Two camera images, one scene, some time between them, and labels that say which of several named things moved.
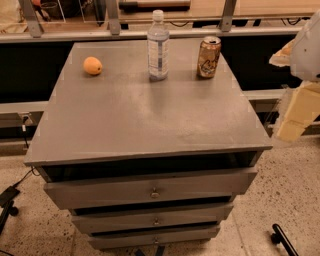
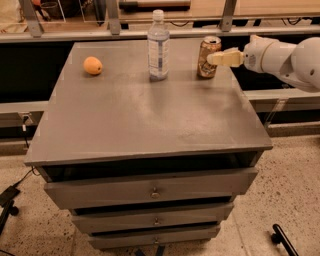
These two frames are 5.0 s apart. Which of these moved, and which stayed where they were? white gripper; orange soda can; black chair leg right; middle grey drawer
Moved: white gripper
Stayed: black chair leg right; orange soda can; middle grey drawer
